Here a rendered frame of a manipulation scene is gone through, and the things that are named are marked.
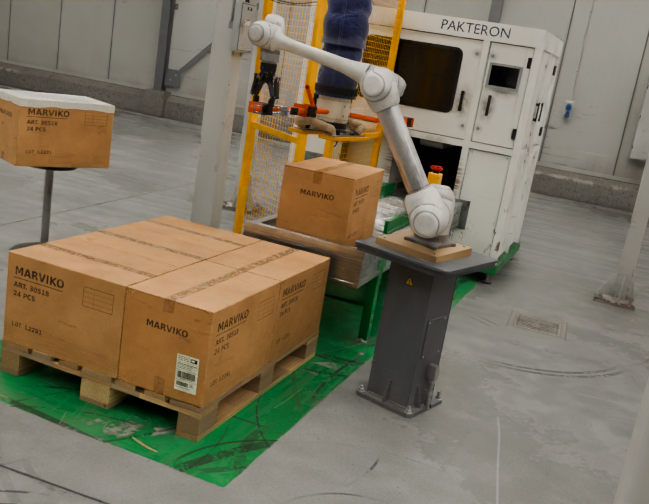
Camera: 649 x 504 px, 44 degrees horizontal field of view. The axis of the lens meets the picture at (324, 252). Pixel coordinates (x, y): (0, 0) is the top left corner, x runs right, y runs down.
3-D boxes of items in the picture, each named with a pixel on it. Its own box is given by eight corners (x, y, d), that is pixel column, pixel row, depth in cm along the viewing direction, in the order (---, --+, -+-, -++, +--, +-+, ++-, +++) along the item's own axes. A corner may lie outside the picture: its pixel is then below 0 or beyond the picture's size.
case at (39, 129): (81, 156, 536) (86, 96, 526) (109, 168, 508) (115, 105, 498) (-10, 152, 495) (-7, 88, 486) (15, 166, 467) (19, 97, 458)
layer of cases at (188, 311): (159, 283, 452) (167, 215, 442) (318, 330, 419) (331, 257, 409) (2, 339, 343) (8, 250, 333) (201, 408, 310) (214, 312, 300)
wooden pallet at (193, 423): (156, 306, 456) (159, 283, 452) (315, 355, 422) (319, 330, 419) (0, 370, 346) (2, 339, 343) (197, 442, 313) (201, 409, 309)
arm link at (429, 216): (456, 225, 351) (450, 236, 331) (422, 237, 357) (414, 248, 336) (393, 60, 342) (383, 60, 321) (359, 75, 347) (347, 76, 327)
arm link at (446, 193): (451, 230, 371) (460, 185, 365) (446, 239, 354) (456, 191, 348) (417, 223, 374) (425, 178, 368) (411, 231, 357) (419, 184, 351)
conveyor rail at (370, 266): (452, 225, 627) (456, 201, 623) (458, 226, 626) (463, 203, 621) (350, 284, 417) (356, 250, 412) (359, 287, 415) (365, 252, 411)
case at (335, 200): (310, 220, 487) (321, 156, 478) (372, 235, 476) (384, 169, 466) (273, 236, 431) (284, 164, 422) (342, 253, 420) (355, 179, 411)
